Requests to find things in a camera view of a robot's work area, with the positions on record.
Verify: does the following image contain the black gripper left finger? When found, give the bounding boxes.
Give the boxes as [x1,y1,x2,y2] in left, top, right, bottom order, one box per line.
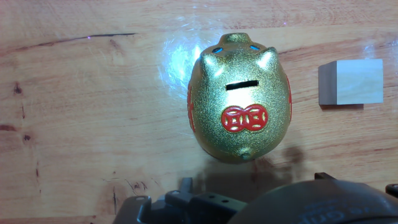
[112,177,248,224]

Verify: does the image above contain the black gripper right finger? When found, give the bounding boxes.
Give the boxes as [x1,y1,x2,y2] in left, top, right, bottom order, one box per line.
[314,172,398,198]

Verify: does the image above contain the pale wooden cube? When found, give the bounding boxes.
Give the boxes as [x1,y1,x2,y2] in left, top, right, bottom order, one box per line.
[318,58,384,106]

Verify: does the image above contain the golden piggy bank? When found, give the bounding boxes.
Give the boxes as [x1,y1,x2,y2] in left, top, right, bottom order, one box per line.
[187,32,293,164]

